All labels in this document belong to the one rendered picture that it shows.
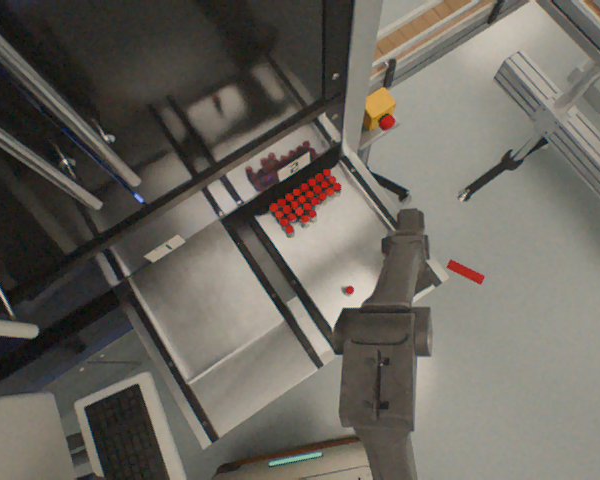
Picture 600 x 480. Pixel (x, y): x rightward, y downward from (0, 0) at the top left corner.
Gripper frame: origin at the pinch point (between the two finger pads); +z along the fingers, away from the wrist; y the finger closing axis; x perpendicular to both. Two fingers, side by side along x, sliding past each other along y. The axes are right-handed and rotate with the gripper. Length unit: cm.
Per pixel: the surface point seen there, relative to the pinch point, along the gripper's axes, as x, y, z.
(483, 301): -46, -3, 93
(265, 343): 35.0, 5.7, 2.8
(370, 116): -12.4, 33.9, -17.0
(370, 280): 5.8, 5.6, 2.4
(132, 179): 36, 18, -57
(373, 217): -3.5, 18.5, 0.3
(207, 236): 34.6, 35.6, -2.3
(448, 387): -14, -24, 96
